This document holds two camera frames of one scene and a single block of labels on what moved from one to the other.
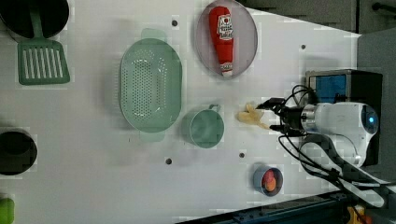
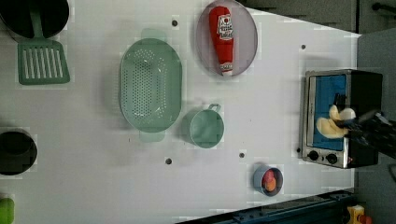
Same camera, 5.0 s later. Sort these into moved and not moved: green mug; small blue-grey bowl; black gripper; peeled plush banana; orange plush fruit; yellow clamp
Moved: black gripper; peeled plush banana
Not moved: small blue-grey bowl; orange plush fruit; yellow clamp; green mug
